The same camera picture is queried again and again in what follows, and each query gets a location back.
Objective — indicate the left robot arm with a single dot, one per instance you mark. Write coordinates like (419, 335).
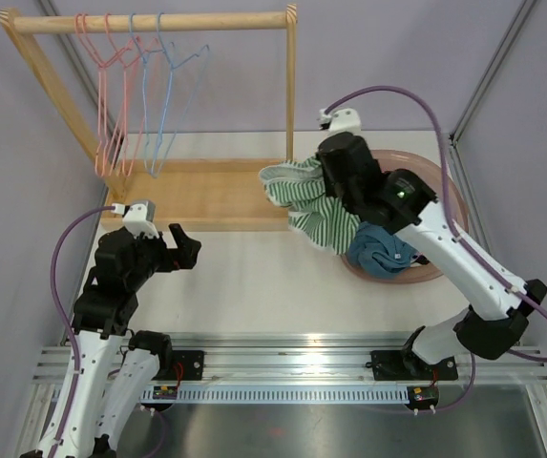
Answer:
(109, 368)

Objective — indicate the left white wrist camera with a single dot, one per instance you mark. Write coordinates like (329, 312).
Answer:
(138, 218)

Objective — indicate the right aluminium frame post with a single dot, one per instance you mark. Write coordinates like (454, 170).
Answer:
(502, 51)

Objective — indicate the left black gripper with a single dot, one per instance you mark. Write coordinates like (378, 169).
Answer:
(185, 254)

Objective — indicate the aluminium frame post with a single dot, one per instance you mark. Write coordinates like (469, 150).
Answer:
(502, 51)
(70, 52)

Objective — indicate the pink wire hanger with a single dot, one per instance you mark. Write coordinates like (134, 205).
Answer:
(103, 65)

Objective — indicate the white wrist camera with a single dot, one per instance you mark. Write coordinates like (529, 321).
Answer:
(138, 218)
(341, 120)

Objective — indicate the white slotted cable duct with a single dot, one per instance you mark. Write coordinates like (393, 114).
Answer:
(279, 394)

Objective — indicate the green white striped tank top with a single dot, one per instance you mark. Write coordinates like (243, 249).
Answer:
(299, 188)

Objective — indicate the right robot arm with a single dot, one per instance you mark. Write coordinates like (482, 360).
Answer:
(402, 203)

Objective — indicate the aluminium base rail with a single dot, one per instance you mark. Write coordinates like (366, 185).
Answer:
(298, 359)

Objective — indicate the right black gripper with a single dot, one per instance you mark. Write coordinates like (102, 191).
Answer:
(328, 185)

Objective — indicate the blue tank top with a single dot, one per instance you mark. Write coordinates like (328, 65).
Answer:
(378, 253)

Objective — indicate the wooden clothes rack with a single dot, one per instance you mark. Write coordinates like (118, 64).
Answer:
(202, 194)

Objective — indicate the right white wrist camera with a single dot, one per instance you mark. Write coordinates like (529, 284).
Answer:
(341, 120)

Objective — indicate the left aluminium frame post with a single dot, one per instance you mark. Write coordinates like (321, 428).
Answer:
(70, 52)

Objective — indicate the pink plastic basin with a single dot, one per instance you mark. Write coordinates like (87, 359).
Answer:
(430, 172)

